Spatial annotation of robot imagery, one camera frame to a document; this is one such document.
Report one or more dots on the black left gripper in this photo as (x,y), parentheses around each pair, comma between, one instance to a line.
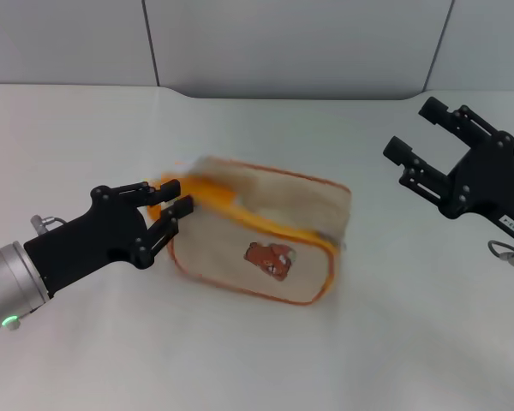
(94,235)

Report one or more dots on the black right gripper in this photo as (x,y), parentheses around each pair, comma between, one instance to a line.
(488,180)

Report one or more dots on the beige food bag orange zipper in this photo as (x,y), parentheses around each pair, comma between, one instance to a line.
(257,240)

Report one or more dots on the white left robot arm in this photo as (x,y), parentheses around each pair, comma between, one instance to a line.
(8,282)

